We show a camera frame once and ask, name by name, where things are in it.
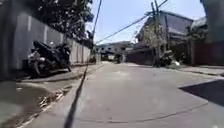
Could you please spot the vehicle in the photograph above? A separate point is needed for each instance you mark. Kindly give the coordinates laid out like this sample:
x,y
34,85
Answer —
x,y
118,58

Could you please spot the distant building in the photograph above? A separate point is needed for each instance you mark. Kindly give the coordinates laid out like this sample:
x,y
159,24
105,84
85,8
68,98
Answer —
x,y
110,50

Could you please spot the grey concrete road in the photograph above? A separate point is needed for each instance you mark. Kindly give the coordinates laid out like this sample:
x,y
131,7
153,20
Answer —
x,y
133,90

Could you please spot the parked motorcycle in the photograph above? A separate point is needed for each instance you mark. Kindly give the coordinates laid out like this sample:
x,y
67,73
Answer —
x,y
165,58

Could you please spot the utility pole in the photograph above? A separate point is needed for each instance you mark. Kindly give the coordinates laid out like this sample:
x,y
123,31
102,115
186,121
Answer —
x,y
156,30

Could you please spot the grey two-storey building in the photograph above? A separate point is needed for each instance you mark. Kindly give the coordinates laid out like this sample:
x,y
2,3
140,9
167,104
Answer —
x,y
166,33

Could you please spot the black motorcycle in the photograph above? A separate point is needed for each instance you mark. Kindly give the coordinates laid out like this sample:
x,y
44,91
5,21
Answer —
x,y
48,56

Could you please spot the large leafy tree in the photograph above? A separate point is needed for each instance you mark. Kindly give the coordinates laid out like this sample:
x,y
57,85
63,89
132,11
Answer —
x,y
63,15

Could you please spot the grey concrete side strip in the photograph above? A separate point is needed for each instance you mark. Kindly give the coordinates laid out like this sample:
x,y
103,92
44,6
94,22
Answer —
x,y
23,96

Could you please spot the dark building corner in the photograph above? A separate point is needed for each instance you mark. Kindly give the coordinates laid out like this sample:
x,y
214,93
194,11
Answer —
x,y
213,18

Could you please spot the dark red fence wall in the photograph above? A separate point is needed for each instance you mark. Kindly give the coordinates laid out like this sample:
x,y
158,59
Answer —
x,y
208,52

